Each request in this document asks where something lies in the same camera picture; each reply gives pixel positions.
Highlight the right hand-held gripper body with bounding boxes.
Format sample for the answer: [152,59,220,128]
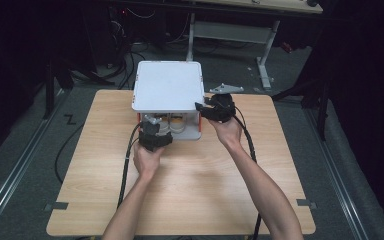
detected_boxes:
[201,83,245,124]

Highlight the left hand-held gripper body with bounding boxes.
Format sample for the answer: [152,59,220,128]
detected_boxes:
[137,113,175,153]

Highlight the white two-tier shoe rack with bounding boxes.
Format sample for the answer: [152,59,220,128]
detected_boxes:
[131,60,206,141]

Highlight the person's right hand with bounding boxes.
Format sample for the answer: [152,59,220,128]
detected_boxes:
[207,113,244,153]

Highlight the person's left hand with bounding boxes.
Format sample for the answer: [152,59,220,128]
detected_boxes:
[132,142,166,184]

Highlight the white-framed wooden desk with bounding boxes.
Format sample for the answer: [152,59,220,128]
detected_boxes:
[184,0,324,92]

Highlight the black metal stand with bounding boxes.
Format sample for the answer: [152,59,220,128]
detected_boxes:
[42,54,75,120]
[271,74,332,141]

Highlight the grey tape piece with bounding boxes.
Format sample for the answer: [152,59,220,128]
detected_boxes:
[44,201,70,212]
[295,198,318,210]

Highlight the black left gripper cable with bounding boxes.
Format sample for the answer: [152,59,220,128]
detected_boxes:
[116,121,145,210]

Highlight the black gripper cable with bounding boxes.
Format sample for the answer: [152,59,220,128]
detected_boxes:
[232,105,264,240]
[116,121,145,210]

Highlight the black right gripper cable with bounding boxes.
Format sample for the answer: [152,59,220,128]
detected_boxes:
[232,105,264,240]

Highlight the bundle of black cables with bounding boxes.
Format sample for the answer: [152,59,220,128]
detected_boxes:
[108,8,148,91]

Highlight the thin black floor cable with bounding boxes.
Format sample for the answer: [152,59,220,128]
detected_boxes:
[54,122,85,184]

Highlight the metal floor rail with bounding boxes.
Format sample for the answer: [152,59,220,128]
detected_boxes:
[304,107,370,240]
[0,89,68,236]

